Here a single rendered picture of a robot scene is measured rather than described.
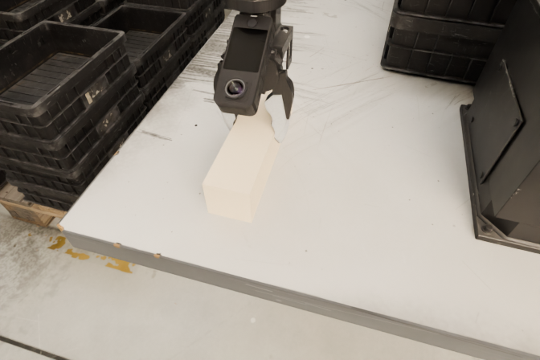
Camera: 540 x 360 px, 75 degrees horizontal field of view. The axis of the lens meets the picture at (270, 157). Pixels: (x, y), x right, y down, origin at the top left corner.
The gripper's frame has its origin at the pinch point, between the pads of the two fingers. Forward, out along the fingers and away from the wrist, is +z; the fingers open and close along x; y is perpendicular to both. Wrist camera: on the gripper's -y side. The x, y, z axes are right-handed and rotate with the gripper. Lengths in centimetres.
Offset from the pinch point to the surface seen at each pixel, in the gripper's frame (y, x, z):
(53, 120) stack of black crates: 14, 57, 21
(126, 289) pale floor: -2, 44, 74
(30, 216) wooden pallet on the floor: 11, 88, 69
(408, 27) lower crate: 28.6, -20.1, -5.8
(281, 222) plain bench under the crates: -10.9, -6.9, 4.4
